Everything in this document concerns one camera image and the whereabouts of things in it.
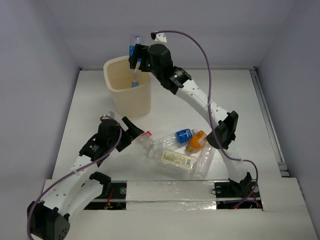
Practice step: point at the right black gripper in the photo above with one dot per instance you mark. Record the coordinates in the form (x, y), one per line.
(141, 50)

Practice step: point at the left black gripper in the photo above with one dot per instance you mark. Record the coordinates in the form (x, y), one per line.
(124, 136)

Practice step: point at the clear bottle red cap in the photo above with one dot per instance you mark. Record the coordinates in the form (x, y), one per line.
(145, 141)

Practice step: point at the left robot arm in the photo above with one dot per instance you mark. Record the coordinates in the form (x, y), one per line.
(49, 217)

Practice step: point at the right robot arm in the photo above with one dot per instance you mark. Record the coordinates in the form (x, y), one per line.
(156, 59)

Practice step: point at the beige plastic waste bin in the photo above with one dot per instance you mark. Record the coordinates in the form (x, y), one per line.
(129, 101)

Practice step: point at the clear bottle blue label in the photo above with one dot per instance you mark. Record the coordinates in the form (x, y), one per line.
(177, 138)

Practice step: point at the large bottle yellow label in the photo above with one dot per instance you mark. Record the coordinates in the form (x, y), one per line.
(173, 163)

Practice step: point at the orange juice bottle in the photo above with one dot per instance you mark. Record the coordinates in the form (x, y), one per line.
(197, 142)

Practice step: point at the silver foil tape strip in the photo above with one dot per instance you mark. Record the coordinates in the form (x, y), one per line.
(177, 195)

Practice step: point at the crushed clear bottle white cap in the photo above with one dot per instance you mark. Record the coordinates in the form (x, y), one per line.
(204, 162)

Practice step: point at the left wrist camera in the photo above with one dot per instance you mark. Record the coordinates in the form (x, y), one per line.
(109, 115)

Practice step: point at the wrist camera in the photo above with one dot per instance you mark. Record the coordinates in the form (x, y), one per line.
(158, 38)
(109, 115)

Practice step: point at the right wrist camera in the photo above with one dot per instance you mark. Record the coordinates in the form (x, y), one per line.
(158, 38)

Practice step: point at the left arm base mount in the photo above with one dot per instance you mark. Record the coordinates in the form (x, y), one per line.
(113, 194)

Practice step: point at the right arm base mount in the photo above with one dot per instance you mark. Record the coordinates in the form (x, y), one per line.
(232, 195)

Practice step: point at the aluminium table edge rail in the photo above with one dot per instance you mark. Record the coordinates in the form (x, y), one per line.
(284, 171)

